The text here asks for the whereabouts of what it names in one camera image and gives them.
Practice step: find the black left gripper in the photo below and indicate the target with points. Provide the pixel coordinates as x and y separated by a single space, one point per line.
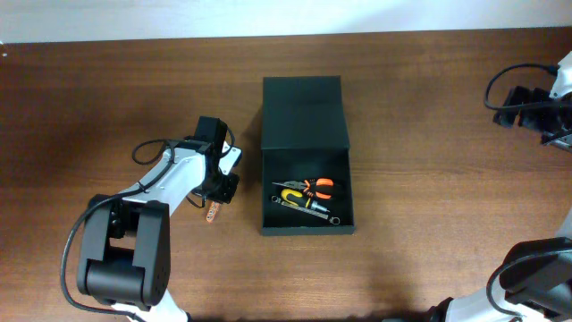
224 189

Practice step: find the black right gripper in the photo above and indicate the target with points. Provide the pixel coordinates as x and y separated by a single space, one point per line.
515 105

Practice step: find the orange socket rail with sockets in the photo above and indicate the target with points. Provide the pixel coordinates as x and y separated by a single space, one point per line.
212 211

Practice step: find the yellow black stubby screwdriver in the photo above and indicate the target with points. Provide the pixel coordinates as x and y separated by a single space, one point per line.
297 198

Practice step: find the orange black long-nose pliers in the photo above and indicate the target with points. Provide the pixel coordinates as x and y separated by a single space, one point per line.
322 188

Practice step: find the chrome ratchet wrench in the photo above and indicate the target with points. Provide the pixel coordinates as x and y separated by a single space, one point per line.
308 211

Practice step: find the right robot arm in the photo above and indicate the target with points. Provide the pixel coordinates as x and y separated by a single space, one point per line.
533 283

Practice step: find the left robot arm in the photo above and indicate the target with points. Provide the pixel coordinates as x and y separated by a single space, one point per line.
125 252

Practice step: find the black open gift box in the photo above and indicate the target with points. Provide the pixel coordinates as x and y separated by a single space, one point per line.
305 138

